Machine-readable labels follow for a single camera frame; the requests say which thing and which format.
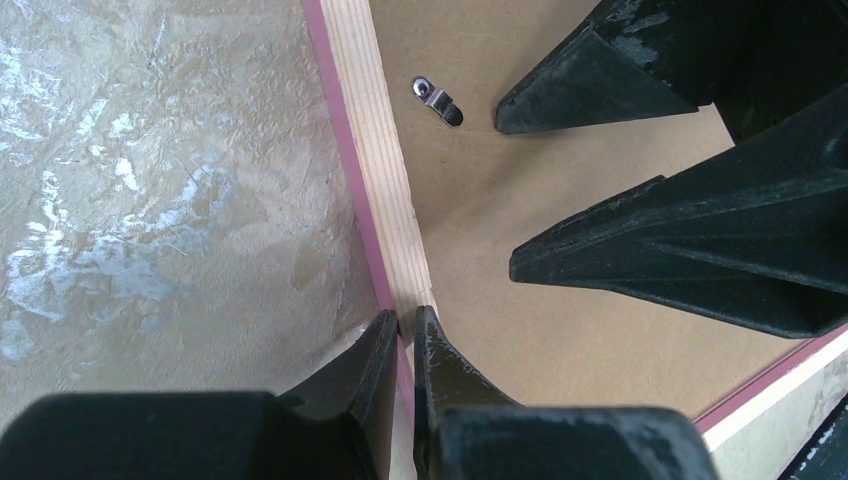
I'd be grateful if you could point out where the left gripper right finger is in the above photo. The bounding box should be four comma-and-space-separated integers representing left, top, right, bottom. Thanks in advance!
413, 306, 718, 479

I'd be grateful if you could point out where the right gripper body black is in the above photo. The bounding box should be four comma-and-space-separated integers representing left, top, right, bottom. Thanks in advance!
586, 1, 847, 179

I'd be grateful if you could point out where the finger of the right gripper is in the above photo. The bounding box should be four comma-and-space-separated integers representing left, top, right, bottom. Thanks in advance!
508, 82, 848, 340
495, 27, 697, 135

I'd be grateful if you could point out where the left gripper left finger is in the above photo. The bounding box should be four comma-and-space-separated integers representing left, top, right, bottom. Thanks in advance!
1, 310, 397, 479

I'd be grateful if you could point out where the brown cardboard backing board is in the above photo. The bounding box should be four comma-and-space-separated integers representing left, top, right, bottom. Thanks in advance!
371, 1, 794, 417

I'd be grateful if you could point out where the pink wooden picture frame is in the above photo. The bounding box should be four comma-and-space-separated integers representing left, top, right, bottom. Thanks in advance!
304, 1, 847, 479

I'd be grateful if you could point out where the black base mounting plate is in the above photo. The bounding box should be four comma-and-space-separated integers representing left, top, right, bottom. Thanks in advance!
779, 396, 848, 480

